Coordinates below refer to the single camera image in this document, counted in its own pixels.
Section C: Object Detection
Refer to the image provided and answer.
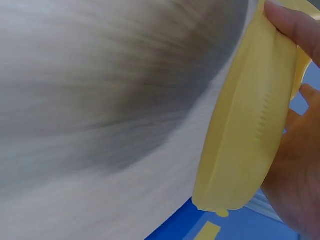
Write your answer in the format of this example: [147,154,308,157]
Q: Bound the person's right hand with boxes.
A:
[260,0,320,240]

